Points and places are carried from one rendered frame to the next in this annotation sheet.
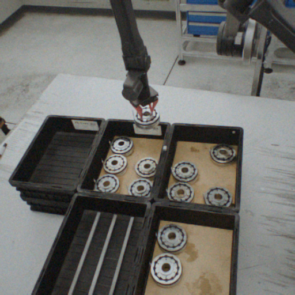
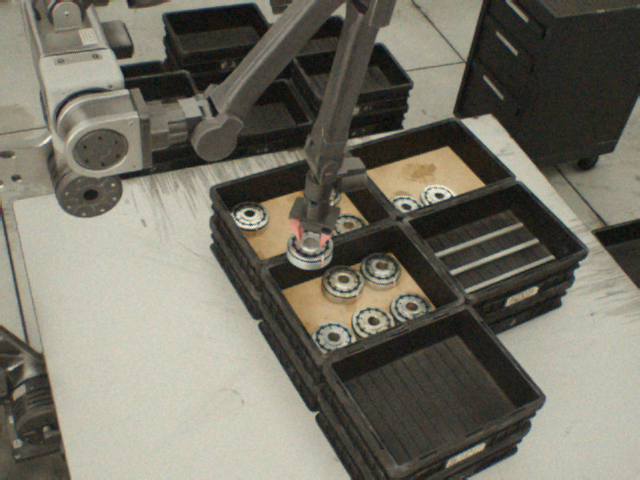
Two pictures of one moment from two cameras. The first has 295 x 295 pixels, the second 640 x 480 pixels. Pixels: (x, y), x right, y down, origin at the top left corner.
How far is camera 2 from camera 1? 2.18 m
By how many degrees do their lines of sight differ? 82
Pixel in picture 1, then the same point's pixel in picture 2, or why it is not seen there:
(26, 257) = (559, 394)
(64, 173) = (443, 392)
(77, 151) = (393, 410)
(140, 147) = (309, 324)
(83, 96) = not seen: outside the picture
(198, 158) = (272, 246)
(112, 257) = (474, 255)
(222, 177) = (282, 211)
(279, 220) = not seen: hidden behind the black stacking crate
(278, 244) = not seen: hidden behind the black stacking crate
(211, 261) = (392, 179)
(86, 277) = (513, 263)
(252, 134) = (137, 254)
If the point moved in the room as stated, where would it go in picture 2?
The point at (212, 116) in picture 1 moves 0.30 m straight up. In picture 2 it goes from (122, 321) to (113, 238)
